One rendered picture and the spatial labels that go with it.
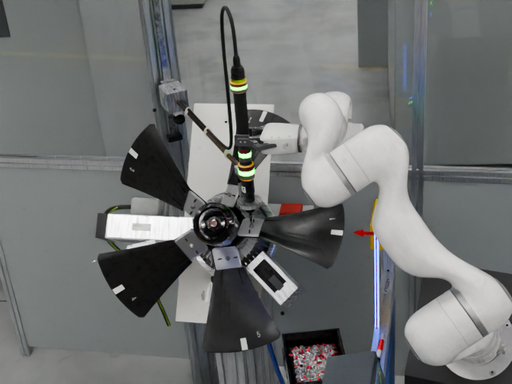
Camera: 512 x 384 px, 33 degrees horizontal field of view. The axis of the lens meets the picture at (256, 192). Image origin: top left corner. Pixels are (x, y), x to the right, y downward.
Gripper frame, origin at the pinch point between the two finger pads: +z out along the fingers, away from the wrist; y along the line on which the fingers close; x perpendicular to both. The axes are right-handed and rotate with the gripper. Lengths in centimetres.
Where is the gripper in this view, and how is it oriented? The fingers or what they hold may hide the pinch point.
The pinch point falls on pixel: (243, 136)
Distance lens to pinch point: 229.4
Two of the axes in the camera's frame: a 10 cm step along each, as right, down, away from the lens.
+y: 2.0, -5.0, 8.4
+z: -9.8, -0.4, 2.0
